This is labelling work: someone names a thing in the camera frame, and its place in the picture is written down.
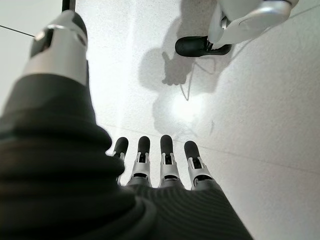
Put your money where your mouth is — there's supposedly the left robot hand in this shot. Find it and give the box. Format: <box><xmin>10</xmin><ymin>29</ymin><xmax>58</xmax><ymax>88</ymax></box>
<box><xmin>0</xmin><ymin>9</ymin><xmax>255</xmax><ymax>240</ymax></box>

